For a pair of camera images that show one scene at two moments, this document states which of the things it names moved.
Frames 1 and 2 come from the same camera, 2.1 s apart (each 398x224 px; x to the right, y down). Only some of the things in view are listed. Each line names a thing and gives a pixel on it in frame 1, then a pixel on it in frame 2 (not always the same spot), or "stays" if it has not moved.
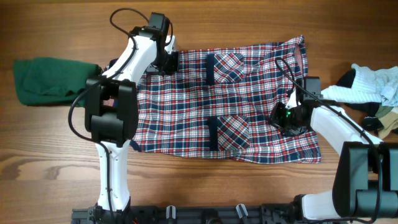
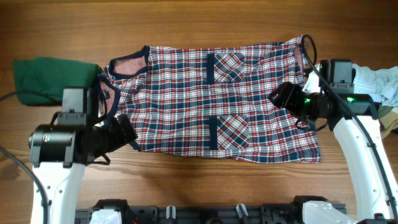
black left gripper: (173, 66) to (119, 139)
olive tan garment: (390, 122) stays
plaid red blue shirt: (222, 101) stays
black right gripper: (275, 119) to (287, 94)
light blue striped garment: (368, 86) stays
